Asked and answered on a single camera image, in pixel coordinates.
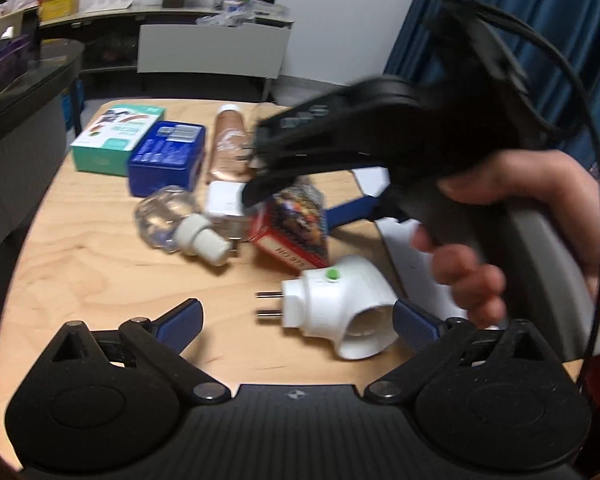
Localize white plug adapter socket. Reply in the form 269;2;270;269
256;255;398;361

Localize clear glass white-cap bottle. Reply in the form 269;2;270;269
134;185;232;268

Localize red colourful card box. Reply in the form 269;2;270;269
249;177;329;272

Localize white square charger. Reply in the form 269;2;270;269
202;180;254;257

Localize person right hand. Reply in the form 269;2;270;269
412;151;600;327

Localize rose gold bottle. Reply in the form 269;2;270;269
207;104;251;183

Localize blue tin box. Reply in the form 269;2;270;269
128;120;207;198

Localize blue curtain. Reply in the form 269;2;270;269
382;0;600;172

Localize teal white carton box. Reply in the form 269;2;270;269
71;103;166;177

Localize white tv cabinet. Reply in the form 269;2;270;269
41;6;294;100

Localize purple patterned box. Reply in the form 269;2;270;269
0;35;30;88

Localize yellow cardboard box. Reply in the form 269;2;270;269
38;0;80;22

